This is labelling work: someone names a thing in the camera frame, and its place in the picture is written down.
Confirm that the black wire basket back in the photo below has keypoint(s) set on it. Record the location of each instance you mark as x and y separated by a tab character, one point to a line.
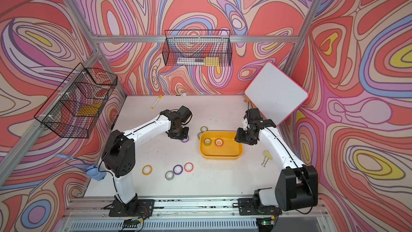
191	47

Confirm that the black wire basket left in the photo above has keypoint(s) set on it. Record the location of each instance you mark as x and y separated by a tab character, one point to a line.
82	86

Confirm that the orange tape roll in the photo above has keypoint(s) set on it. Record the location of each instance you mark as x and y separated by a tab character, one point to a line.
147	170

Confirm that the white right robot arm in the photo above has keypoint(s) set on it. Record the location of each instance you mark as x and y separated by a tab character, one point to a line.
297	184

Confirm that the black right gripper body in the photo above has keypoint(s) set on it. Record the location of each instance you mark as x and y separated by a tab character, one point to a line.
245	136

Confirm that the yellow capped white marker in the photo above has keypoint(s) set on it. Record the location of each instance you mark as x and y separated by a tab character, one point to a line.
156	102

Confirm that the white board pink edge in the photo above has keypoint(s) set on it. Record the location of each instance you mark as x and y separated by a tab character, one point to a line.
275	94

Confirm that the black wire basket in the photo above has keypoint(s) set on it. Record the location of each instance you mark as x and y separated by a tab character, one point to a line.
191	47
82	86

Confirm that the yellow plastic storage box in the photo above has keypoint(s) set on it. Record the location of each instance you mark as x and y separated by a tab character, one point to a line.
230	150

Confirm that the purple tape roll upper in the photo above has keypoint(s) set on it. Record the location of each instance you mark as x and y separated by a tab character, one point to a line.
185	140

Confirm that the yellow sticky note pad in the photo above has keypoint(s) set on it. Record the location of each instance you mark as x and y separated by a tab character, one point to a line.
267	155

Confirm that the blue cloth bundle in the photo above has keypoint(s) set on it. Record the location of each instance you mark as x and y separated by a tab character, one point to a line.
90	170

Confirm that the grey clear tape roll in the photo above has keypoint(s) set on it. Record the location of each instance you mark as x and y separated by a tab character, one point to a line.
169	175

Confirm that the purple tape roll lower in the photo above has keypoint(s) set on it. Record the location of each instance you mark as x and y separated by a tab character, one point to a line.
178	169

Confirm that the yellow block in basket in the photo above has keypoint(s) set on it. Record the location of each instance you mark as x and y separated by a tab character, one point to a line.
91	110

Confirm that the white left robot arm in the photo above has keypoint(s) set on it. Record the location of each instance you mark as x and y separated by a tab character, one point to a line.
119	156

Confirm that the purple tape roll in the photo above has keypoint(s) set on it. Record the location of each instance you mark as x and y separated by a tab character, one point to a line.
178	169
185	140

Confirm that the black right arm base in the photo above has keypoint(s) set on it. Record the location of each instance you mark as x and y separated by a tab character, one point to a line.
254	206

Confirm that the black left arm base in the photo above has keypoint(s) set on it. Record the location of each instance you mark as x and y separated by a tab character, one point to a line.
135	208

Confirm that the yellow item in back basket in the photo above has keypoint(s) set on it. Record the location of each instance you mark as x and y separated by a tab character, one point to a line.
212	61

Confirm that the yellow-green tape roll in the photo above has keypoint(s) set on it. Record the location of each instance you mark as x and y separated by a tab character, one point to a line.
199	135
204	129
207	142

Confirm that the red tape roll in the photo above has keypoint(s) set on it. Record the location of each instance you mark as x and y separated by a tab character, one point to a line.
219	142
188	167

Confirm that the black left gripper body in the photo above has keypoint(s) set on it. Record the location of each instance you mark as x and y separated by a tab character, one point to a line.
181	133

